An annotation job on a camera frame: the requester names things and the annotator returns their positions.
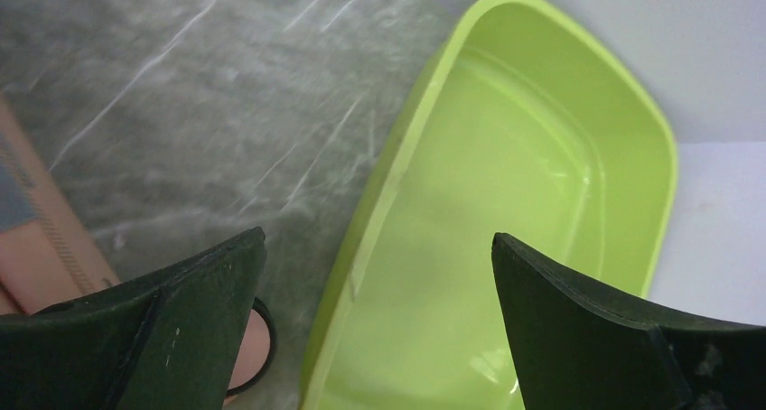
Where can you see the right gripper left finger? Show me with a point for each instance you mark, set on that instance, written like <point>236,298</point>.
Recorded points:
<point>166,340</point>

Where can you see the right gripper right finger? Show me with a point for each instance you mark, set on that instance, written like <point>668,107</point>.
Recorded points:
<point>578,343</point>

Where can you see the pink hard-shell suitcase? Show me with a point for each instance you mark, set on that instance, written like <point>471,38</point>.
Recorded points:
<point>47,257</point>

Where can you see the green plastic tray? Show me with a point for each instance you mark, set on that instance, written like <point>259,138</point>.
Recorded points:
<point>521,123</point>

